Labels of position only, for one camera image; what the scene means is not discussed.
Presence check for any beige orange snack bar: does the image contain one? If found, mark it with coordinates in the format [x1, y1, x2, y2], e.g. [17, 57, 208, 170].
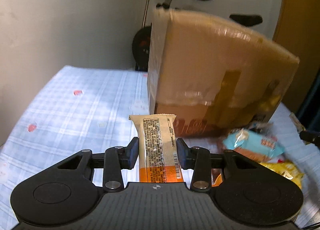
[129, 114, 183, 183]

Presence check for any yellow snack bag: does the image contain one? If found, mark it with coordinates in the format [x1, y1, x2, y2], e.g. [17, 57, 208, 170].
[260, 162, 304, 189]

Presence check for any light blue snack pack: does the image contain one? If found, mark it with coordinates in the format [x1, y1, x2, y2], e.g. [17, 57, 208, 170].
[222, 129, 285, 162]

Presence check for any brown cardboard box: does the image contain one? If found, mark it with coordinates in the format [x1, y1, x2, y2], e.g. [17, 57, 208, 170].
[147, 8, 299, 137]

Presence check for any metal pole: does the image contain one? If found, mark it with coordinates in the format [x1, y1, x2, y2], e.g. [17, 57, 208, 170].
[142, 0, 150, 28]

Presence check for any black exercise bike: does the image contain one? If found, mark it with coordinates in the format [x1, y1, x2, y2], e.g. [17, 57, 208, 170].
[131, 0, 264, 71]

